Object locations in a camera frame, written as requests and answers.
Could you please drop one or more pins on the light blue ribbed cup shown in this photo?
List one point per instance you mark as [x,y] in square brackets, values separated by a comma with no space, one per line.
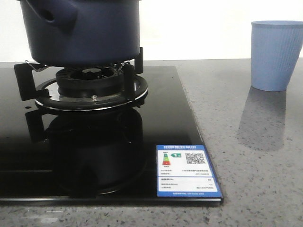
[275,49]

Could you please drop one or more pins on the dark blue cooking pot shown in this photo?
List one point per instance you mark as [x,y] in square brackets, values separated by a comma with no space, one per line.
[82,33]

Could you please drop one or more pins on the black round gas burner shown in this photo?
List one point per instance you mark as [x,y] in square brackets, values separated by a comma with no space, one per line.
[84,83]

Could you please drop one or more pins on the blue energy label sticker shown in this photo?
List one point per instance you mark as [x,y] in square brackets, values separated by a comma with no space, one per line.
[185,171]

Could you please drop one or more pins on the black pot support grate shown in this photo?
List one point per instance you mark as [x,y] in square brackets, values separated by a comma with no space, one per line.
[46,95]

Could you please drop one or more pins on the black glass gas stove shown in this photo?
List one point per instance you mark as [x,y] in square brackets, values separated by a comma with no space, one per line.
[93,159]

